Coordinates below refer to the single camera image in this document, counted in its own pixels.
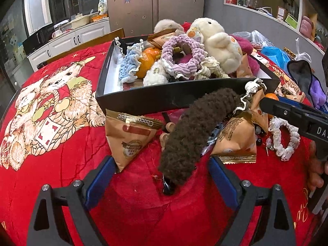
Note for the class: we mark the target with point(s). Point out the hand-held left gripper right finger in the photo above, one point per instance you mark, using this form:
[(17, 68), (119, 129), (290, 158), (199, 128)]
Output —
[(223, 182)]

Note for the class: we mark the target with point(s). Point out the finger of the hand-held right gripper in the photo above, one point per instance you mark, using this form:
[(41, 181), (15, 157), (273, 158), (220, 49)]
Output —
[(284, 110)]

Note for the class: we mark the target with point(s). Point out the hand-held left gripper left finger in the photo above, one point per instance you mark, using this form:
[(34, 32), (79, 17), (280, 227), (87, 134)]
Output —
[(100, 182)]

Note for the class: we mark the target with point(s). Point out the mandarin orange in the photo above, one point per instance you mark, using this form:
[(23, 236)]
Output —
[(147, 64), (271, 96)]

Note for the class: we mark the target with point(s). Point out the white ruffled scrunchie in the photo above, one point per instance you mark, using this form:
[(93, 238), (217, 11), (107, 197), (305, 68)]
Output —
[(275, 133)]

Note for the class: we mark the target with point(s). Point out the brown fuzzy hair clip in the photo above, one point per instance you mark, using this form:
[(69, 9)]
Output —
[(189, 133)]

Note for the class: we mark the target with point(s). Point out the black cardboard box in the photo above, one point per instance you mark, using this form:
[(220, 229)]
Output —
[(153, 94)]

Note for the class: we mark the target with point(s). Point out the person's right hand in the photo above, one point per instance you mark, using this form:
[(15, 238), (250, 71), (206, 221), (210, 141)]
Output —
[(313, 164)]

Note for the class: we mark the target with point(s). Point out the brown triangular snack packet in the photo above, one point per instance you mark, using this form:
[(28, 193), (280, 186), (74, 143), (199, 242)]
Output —
[(128, 138), (244, 69), (235, 138), (258, 115), (161, 39)]

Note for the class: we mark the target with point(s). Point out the grey purple eye mask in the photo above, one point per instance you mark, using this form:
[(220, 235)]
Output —
[(305, 79)]

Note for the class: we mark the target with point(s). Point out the crochet lace hair band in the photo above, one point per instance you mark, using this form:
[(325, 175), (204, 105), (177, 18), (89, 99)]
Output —
[(252, 85)]

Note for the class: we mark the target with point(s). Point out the red printed bear blanket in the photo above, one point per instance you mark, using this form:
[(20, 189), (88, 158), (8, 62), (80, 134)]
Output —
[(143, 210)]

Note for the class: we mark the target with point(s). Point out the blue plastic bag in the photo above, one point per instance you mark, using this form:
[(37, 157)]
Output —
[(275, 56)]

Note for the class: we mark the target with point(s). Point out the clear plastic bag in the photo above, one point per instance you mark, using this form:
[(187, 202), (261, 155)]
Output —
[(258, 39)]

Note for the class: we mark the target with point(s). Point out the pink bag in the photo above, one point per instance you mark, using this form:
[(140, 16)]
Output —
[(307, 28)]

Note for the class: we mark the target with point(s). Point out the cream ruffled scrunchie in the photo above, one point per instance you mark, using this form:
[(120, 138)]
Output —
[(207, 69)]

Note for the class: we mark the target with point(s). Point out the cream rabbit plush toy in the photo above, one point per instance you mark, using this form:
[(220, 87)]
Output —
[(220, 43)]

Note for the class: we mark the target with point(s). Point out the purple knitted scrunchie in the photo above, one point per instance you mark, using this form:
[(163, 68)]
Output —
[(197, 53)]

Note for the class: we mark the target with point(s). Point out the blue ruffled scrunchie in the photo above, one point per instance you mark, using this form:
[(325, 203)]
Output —
[(128, 66)]

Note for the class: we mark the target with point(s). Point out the small white plush toy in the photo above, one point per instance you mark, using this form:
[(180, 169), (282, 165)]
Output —
[(156, 76)]

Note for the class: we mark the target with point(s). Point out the beige fluffy plush toy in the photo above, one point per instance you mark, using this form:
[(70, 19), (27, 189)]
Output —
[(166, 25)]

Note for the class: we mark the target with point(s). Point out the white kitchen cabinet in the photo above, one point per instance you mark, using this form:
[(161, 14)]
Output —
[(84, 34)]

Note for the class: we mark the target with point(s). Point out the white mug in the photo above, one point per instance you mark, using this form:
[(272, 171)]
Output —
[(57, 33)]

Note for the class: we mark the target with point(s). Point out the black microwave oven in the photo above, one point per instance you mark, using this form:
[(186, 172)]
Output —
[(35, 39)]

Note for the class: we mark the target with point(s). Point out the white plastic tub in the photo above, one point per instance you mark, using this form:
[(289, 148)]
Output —
[(80, 21)]

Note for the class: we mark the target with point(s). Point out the sliding glass door with stickers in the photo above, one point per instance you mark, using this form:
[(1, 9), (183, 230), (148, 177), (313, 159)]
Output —
[(12, 41)]

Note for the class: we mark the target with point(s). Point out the steel double-door refrigerator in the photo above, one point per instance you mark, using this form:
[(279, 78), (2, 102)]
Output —
[(153, 5)]

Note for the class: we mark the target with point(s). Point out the dark kitchen window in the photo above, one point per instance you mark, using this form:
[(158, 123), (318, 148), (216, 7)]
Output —
[(66, 0)]

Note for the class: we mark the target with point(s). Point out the small photo frame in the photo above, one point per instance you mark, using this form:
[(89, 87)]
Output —
[(281, 13)]

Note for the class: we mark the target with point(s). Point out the white wall shelf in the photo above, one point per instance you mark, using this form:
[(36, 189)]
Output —
[(294, 0)]

